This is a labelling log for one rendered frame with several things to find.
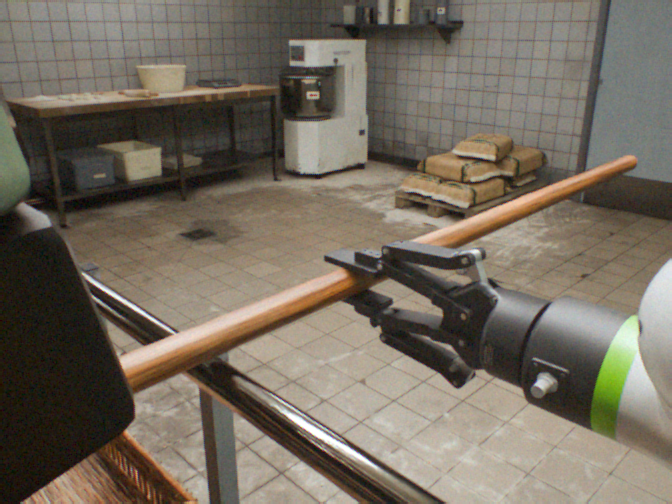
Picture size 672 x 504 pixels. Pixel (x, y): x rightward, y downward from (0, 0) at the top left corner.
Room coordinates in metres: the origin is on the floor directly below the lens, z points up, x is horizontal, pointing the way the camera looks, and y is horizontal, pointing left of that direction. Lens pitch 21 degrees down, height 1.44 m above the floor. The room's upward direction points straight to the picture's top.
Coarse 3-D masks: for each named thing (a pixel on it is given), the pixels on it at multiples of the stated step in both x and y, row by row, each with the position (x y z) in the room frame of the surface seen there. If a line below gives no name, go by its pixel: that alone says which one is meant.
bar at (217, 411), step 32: (96, 288) 0.59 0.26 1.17; (128, 320) 0.52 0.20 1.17; (160, 320) 0.51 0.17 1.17; (224, 384) 0.41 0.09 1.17; (256, 384) 0.40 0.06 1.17; (224, 416) 0.84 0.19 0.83; (256, 416) 0.37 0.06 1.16; (288, 416) 0.36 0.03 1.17; (224, 448) 0.83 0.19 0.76; (288, 448) 0.35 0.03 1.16; (320, 448) 0.33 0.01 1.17; (352, 448) 0.32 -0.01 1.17; (224, 480) 0.83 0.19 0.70; (352, 480) 0.30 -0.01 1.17; (384, 480) 0.30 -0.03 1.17
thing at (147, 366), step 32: (544, 192) 0.86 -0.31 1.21; (576, 192) 0.93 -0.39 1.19; (480, 224) 0.72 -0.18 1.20; (320, 288) 0.51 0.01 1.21; (352, 288) 0.54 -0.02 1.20; (224, 320) 0.44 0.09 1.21; (256, 320) 0.45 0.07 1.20; (288, 320) 0.48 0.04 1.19; (160, 352) 0.39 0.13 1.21; (192, 352) 0.41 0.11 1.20; (224, 352) 0.43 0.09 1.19
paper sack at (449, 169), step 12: (432, 156) 4.85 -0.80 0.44; (420, 168) 4.85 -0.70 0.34; (432, 168) 4.75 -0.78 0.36; (444, 168) 4.65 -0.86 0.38; (456, 168) 4.55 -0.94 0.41; (468, 168) 4.48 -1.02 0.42; (480, 168) 4.54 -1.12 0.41; (492, 168) 4.60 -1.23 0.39; (456, 180) 4.56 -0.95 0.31; (468, 180) 4.46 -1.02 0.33; (480, 180) 4.47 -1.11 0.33
